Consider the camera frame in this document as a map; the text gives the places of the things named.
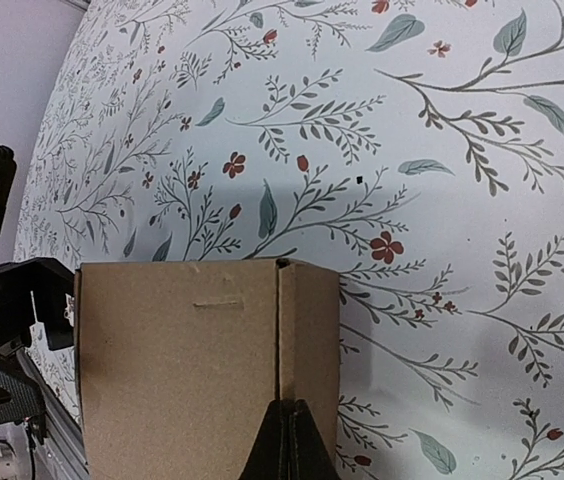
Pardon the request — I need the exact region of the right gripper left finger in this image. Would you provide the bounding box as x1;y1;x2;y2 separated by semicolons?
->
241;400;292;480

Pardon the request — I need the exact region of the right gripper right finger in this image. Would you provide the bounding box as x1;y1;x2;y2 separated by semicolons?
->
288;400;340;480

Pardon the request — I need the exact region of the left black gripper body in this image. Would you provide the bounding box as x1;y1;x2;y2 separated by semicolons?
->
0;258;74;356

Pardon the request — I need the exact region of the brown cardboard box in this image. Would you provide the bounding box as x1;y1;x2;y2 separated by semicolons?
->
76;258;340;479

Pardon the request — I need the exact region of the floral patterned table mat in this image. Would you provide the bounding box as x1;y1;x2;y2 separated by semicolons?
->
14;1;564;479

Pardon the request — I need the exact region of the front aluminium rail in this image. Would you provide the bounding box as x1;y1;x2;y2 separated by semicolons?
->
17;350;90;480

